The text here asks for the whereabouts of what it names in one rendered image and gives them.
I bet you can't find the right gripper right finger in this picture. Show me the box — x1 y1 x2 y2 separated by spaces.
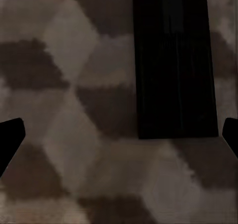
222 118 238 157

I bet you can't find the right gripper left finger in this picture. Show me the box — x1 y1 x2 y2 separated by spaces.
0 118 26 177

